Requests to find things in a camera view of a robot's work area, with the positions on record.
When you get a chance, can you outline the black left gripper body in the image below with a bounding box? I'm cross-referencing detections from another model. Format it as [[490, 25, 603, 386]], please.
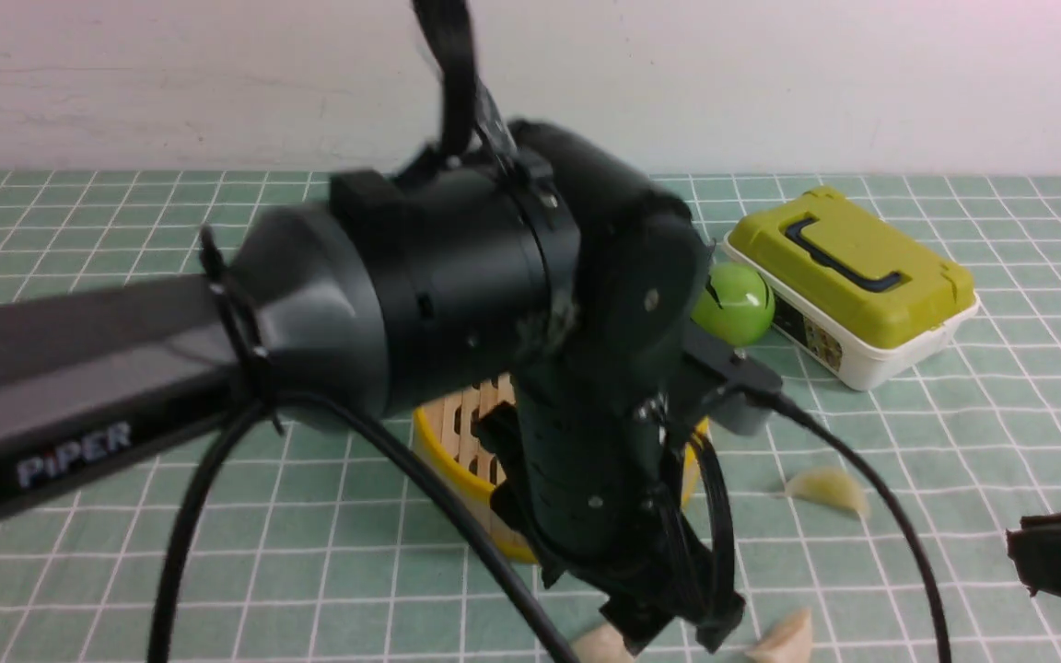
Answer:
[[477, 351, 725, 599]]

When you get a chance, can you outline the bamboo steamer tray yellow rim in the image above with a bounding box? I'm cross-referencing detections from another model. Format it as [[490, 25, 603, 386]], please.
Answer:
[[415, 366, 710, 574]]

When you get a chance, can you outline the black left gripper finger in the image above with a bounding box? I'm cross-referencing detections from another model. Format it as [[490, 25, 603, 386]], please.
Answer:
[[601, 552, 746, 655]]

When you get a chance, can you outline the green checkered tablecloth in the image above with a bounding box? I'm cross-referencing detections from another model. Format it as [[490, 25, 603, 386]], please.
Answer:
[[0, 169, 1061, 662]]

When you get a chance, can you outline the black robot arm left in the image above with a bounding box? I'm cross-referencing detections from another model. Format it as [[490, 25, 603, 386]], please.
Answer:
[[0, 122, 770, 662]]

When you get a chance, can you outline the green lid white lunch box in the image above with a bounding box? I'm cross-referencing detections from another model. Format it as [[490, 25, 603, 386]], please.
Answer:
[[724, 185, 980, 391]]

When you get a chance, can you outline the pale dumpling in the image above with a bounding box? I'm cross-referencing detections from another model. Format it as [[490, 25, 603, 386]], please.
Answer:
[[784, 466, 871, 519], [571, 622, 636, 663], [746, 608, 814, 663]]

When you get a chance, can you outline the green apple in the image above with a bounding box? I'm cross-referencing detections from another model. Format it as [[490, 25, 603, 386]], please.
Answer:
[[692, 262, 775, 347]]

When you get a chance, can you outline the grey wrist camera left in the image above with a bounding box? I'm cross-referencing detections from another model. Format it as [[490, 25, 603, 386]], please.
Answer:
[[667, 320, 783, 436]]

